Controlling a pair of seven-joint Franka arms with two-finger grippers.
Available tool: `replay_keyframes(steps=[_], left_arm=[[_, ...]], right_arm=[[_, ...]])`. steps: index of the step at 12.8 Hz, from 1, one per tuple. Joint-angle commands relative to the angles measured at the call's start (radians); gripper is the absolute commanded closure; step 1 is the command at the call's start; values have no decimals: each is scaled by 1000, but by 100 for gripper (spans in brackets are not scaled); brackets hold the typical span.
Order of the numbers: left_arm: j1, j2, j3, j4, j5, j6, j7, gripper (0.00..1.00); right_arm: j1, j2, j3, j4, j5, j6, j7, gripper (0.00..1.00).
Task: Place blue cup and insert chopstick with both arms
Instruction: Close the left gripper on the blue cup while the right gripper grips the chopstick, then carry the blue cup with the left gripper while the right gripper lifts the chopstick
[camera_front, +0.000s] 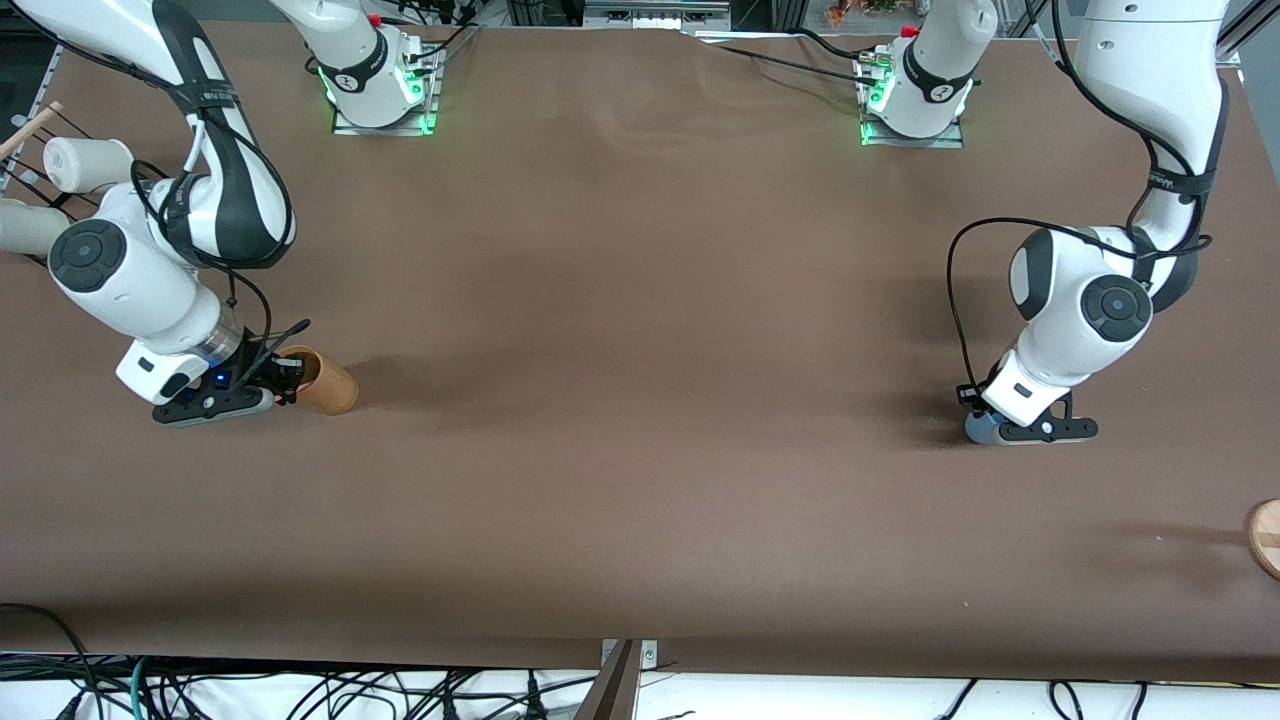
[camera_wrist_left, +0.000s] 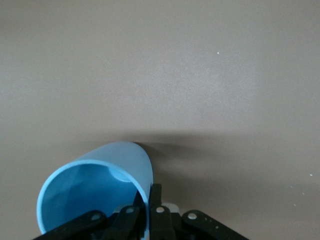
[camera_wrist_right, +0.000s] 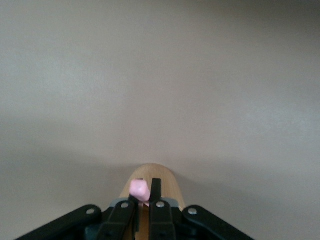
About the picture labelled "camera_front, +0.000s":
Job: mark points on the grey background device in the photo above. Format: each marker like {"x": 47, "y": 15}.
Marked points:
{"x": 655, "y": 14}

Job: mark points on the aluminium frame rail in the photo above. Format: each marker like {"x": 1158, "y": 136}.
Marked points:
{"x": 1240, "y": 30}

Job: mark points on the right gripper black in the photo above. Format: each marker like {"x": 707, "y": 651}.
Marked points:
{"x": 254, "y": 361}

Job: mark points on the wooden stick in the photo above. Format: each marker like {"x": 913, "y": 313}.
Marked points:
{"x": 35, "y": 125}

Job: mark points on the round wooden disc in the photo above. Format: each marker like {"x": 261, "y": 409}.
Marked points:
{"x": 1268, "y": 540}

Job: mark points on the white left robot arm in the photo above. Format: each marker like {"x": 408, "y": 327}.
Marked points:
{"x": 1080, "y": 300}

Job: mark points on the blue plastic cup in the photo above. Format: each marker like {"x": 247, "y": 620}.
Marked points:
{"x": 980, "y": 430}

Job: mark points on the dark metal beam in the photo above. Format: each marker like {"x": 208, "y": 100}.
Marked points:
{"x": 612, "y": 690}

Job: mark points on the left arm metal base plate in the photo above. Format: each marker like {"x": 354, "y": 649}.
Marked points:
{"x": 950, "y": 140}

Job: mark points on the brown cup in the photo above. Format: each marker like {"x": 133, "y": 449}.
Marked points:
{"x": 325, "y": 385}

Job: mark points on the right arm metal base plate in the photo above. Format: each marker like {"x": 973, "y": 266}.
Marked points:
{"x": 428, "y": 105}

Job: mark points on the metal table edge bracket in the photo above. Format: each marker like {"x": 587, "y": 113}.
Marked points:
{"x": 648, "y": 655}

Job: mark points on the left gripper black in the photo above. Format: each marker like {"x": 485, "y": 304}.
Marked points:
{"x": 979, "y": 403}

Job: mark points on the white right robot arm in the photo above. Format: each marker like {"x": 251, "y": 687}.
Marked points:
{"x": 120, "y": 290}

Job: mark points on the white cup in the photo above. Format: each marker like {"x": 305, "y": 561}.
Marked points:
{"x": 95, "y": 165}
{"x": 25, "y": 228}

